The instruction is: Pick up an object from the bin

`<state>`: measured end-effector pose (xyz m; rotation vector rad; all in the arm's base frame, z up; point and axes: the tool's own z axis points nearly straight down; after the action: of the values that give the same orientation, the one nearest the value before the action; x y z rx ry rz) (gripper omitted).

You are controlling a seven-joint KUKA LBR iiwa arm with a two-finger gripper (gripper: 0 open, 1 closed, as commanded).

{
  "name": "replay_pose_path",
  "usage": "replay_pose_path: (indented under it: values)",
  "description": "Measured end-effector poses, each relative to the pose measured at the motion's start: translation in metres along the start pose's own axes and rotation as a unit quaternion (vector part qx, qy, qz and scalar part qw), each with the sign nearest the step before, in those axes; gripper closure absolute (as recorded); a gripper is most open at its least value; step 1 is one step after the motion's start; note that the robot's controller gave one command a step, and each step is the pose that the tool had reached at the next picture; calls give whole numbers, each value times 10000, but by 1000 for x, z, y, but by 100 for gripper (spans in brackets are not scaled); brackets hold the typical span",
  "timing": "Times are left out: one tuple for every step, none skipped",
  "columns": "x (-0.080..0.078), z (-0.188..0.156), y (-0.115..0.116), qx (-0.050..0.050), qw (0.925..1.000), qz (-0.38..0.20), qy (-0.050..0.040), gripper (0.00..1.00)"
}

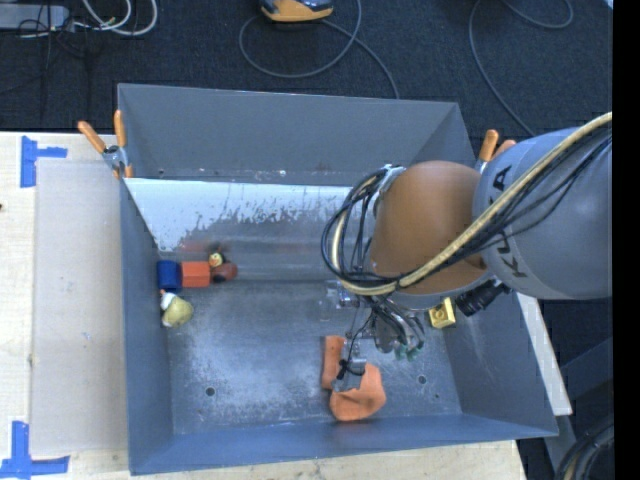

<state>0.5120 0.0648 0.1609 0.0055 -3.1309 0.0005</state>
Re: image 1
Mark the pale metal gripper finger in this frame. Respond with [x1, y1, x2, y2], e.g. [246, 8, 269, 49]
[331, 357, 369, 394]
[319, 281, 362, 322]

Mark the orange cloth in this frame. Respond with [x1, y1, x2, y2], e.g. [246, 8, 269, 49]
[320, 335, 388, 423]

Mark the yellow toy brick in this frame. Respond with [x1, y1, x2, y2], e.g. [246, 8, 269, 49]
[428, 299, 458, 330]

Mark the grey metal bin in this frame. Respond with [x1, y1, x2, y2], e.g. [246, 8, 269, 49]
[116, 82, 560, 477]

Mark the brown and yellow toy figure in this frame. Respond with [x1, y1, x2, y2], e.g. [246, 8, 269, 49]
[207, 249, 239, 285]

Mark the orange block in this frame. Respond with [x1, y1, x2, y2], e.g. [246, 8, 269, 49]
[180, 260, 213, 289]

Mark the pale yellow toy fruit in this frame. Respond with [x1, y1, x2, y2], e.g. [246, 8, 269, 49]
[159, 291, 195, 329]

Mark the blue block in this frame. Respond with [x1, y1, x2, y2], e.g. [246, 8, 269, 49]
[156, 259, 183, 292]

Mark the pale flat board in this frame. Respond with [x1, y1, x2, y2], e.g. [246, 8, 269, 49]
[28, 157, 574, 458]

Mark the black cylinder on white bracket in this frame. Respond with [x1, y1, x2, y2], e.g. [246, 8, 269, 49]
[455, 280, 509, 318]

